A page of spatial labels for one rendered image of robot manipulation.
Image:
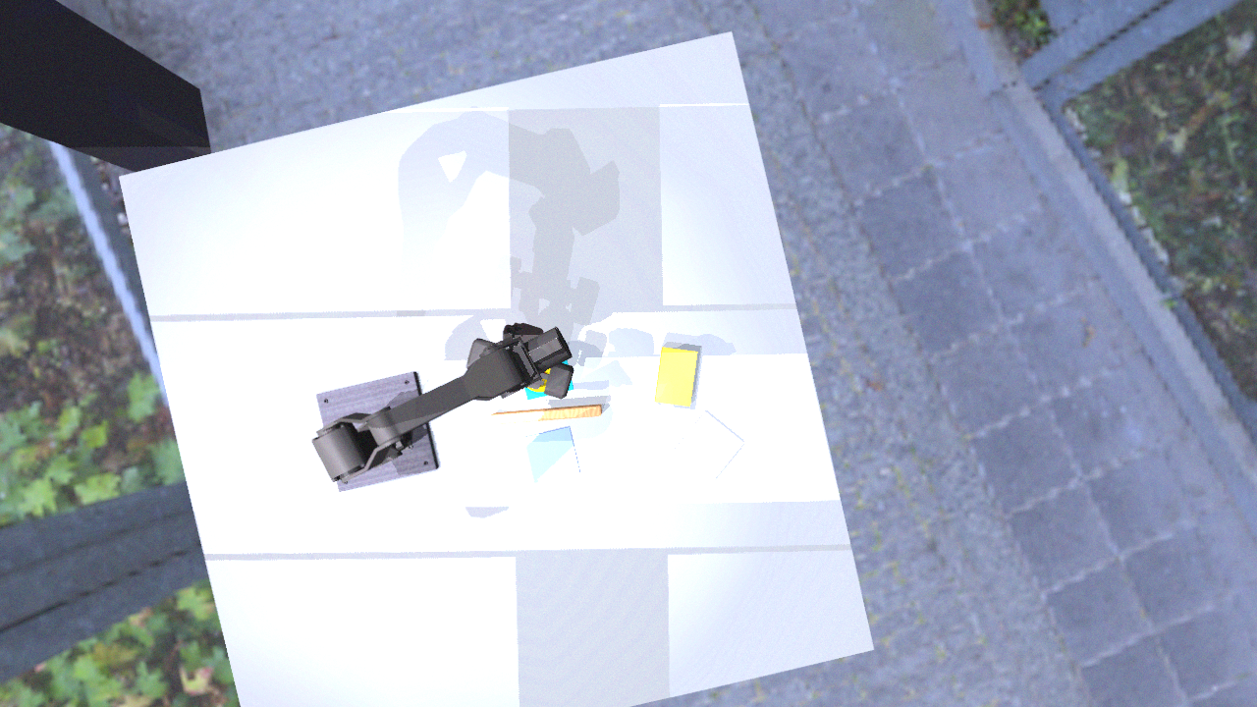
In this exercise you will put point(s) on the yellow rectangular block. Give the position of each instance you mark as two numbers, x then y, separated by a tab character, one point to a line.
675	377

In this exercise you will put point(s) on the wooden plank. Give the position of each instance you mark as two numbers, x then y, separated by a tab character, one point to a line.
542	414

